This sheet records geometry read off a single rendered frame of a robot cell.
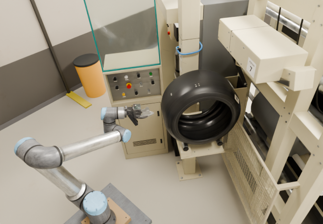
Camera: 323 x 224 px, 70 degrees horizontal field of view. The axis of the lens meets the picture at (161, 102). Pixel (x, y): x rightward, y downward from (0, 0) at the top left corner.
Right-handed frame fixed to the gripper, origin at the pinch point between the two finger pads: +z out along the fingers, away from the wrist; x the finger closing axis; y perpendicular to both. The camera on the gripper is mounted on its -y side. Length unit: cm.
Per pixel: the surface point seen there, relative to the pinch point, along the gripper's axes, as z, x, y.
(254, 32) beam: 57, -7, 65
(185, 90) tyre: 21.1, -6.2, 25.2
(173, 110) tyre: 13.4, -10.7, 11.7
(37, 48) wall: -151, 219, -48
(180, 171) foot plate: 42, 30, -116
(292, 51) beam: 64, -34, 66
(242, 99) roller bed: 81, 18, -3
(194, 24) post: 30, 25, 59
